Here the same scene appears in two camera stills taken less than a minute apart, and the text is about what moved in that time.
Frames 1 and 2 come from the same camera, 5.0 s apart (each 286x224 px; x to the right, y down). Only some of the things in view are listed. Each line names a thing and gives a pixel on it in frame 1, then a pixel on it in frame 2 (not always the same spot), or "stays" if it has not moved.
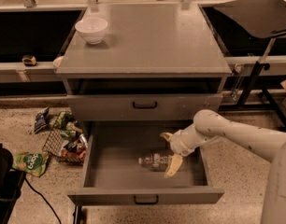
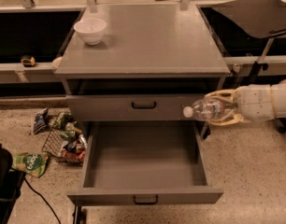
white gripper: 179,144 to 254,104
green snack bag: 31,162 stays
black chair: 7,182 stays
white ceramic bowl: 92,30 stays
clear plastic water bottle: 155,161 to 210,110
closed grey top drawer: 139,107 stays
